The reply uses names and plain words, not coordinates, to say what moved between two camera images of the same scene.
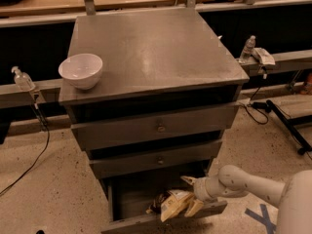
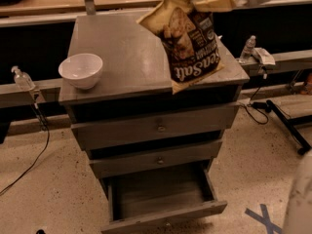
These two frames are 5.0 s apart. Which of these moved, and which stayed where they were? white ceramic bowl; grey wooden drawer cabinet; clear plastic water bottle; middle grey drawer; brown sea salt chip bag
Moved: brown sea salt chip bag
Stayed: middle grey drawer; white ceramic bowl; grey wooden drawer cabinet; clear plastic water bottle
